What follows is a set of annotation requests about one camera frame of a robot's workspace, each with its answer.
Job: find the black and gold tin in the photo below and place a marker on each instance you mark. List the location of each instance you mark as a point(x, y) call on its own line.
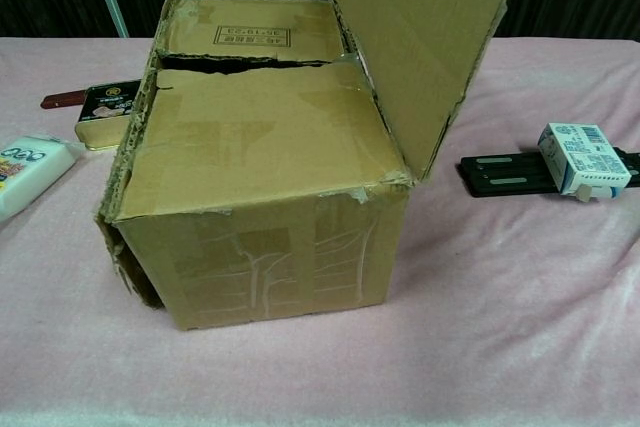
point(97, 122)

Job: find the dark brown snack packet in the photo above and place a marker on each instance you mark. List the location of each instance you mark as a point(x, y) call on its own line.
point(60, 99)

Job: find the pink table cloth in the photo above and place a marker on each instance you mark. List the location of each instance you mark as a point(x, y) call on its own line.
point(500, 297)

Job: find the brown cardboard shipping box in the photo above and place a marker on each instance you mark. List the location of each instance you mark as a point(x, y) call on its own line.
point(260, 162)

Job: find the white tissue packet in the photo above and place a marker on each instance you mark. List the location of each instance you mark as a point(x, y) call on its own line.
point(30, 172)

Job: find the small white printed carton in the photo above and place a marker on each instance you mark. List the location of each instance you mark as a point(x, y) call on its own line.
point(585, 162)

